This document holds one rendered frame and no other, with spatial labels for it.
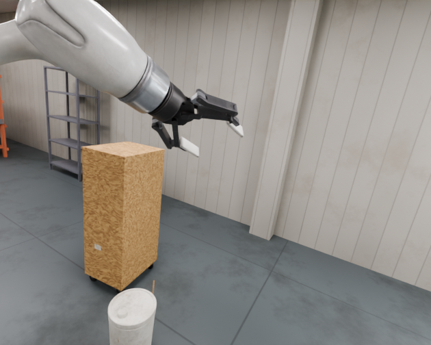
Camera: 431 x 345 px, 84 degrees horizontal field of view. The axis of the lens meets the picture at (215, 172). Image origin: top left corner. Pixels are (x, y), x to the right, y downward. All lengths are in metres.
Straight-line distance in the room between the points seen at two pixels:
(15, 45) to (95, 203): 1.70
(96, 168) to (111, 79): 1.66
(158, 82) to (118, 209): 1.62
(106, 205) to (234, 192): 2.14
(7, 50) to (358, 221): 3.36
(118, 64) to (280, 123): 2.81
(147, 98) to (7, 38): 0.25
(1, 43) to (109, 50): 0.22
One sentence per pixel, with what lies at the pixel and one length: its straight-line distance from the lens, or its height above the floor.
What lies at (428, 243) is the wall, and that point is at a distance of 3.58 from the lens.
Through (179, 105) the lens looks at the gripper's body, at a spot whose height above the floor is 1.67.
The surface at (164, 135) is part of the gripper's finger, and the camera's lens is 0.56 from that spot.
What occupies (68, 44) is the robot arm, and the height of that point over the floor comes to 1.73.
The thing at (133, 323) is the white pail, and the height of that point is 0.37.
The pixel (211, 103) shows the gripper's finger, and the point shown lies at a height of 1.68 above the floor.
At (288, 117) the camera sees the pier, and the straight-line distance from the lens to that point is 3.09.
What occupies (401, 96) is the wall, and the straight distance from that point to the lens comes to 3.27.
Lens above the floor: 1.68
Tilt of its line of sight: 15 degrees down
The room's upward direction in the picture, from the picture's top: 8 degrees clockwise
